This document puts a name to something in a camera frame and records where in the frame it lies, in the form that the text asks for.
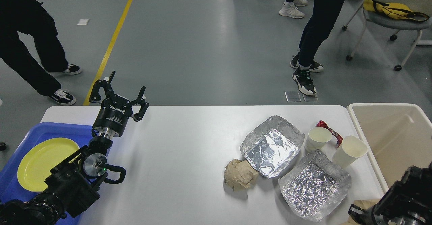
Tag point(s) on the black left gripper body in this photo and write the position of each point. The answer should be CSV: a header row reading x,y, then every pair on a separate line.
x,y
113,115

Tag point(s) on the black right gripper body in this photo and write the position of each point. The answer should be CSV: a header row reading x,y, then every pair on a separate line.
x,y
364,216

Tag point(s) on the aluminium foil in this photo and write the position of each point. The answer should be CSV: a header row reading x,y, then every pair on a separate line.
x,y
315,186

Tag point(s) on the yellow plate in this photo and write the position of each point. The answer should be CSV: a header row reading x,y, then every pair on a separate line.
x,y
35,166

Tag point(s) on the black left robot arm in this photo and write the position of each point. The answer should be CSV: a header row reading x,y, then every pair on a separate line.
x,y
73,184

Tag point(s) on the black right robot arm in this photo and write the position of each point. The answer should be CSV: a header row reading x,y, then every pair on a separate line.
x,y
407,202

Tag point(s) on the white paper bowl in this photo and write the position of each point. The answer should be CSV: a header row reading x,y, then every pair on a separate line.
x,y
351,149

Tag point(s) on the beige plastic bin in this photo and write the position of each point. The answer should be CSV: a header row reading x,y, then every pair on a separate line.
x,y
398,136

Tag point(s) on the white paper cup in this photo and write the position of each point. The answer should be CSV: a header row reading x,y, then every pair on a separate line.
x,y
317,137

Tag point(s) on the red snack wrapper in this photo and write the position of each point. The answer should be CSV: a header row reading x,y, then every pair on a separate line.
x,y
339,138

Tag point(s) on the aluminium foil tray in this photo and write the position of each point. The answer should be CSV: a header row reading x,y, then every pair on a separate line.
x,y
271,146

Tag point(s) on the person in black trousers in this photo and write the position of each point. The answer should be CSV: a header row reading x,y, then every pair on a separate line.
x,y
30,46

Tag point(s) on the crumpled brown paper ball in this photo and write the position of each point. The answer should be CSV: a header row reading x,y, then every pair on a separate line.
x,y
240,175

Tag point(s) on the blue plastic tray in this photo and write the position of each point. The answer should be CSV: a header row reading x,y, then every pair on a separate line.
x,y
10,187

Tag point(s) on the right metal floor plate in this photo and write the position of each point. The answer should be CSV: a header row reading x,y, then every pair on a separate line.
x,y
308,98

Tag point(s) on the metal floor plate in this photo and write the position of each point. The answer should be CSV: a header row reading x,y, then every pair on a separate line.
x,y
308,98
292,96

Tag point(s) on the left metal floor plate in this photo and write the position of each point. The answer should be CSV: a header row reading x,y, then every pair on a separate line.
x,y
292,96

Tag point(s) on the person in white sneakers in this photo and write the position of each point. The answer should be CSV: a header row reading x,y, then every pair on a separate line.
x,y
290,8

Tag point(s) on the grey chair on wheels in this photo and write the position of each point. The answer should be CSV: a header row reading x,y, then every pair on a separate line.
x,y
387,22

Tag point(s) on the yellow bag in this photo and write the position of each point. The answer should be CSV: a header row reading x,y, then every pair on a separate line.
x,y
395,11

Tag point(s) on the person in dark jeans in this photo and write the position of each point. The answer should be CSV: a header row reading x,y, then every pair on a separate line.
x,y
318,28

